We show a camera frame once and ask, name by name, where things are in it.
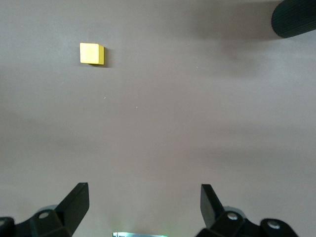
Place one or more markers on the yellow wooden block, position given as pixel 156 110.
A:
pixel 90 53

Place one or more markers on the brown paper table cover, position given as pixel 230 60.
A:
pixel 158 123

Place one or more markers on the black padded cylinder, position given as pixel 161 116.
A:
pixel 296 19

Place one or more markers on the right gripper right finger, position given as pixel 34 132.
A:
pixel 209 205

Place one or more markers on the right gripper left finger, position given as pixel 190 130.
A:
pixel 74 205

